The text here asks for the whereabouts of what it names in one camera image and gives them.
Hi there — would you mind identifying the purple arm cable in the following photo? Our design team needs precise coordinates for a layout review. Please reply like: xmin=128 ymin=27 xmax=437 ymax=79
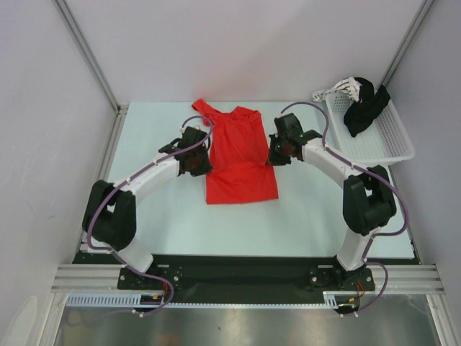
xmin=279 ymin=102 xmax=411 ymax=318
xmin=86 ymin=115 xmax=214 ymax=318

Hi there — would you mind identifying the red tank top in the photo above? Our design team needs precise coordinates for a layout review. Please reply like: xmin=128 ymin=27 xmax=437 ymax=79
xmin=192 ymin=99 xmax=279 ymax=205

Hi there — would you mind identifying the white striped tank top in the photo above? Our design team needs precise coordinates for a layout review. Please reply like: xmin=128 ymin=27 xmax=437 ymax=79
xmin=312 ymin=77 xmax=362 ymax=102

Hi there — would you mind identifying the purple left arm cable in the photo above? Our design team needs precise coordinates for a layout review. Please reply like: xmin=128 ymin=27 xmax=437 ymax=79
xmin=86 ymin=115 xmax=214 ymax=318

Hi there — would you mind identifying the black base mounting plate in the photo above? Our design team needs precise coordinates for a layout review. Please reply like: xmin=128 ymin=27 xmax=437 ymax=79
xmin=73 ymin=253 xmax=421 ymax=304

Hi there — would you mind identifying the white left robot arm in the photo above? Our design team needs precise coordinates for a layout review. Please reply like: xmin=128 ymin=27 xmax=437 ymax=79
xmin=82 ymin=126 xmax=212 ymax=288

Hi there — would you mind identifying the aluminium frame rail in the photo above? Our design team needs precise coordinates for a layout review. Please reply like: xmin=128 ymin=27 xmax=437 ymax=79
xmin=51 ymin=105 xmax=128 ymax=293

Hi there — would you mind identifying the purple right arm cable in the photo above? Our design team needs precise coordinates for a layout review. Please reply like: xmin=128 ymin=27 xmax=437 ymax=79
xmin=279 ymin=102 xmax=411 ymax=318

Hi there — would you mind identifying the black tank top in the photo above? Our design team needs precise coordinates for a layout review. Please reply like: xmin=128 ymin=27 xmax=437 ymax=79
xmin=343 ymin=77 xmax=390 ymax=138

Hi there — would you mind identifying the white plastic basket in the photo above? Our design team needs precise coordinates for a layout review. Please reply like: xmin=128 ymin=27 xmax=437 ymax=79
xmin=325 ymin=92 xmax=415 ymax=167

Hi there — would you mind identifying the white slotted cable duct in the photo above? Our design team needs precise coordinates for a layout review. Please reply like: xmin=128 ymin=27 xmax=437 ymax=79
xmin=66 ymin=290 xmax=361 ymax=309

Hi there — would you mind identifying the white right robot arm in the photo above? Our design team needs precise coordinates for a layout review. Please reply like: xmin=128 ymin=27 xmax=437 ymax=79
xmin=267 ymin=113 xmax=397 ymax=289

